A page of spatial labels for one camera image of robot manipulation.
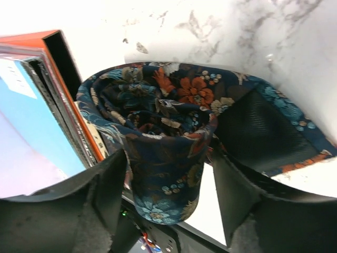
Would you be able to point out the teal book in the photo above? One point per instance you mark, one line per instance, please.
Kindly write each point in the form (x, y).
(44, 138)

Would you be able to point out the floral navy necktie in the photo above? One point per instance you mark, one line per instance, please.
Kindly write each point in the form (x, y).
(169, 117)

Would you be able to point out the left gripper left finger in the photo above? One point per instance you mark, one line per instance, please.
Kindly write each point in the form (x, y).
(79, 214)

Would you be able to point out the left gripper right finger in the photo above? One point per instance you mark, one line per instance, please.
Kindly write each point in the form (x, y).
(260, 214)

